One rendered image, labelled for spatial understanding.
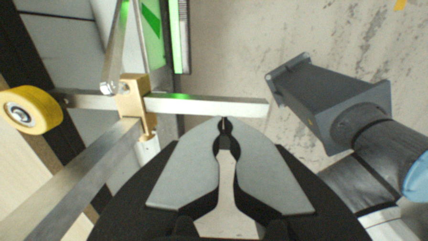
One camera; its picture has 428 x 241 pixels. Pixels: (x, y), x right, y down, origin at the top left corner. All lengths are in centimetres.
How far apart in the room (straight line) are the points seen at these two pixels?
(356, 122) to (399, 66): 105
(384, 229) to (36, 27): 90
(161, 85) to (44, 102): 23
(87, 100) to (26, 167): 22
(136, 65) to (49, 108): 27
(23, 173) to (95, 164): 33
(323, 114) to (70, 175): 69
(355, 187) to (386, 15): 115
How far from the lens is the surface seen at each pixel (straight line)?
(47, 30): 48
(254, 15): 111
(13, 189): 65
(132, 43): 54
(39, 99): 36
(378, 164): 60
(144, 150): 72
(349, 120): 68
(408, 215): 322
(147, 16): 34
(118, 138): 26
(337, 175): 61
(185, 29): 39
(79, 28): 54
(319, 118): 67
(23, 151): 47
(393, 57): 163
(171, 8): 40
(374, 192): 61
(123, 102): 31
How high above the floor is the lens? 109
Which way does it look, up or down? 60 degrees down
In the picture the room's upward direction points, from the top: 175 degrees counter-clockwise
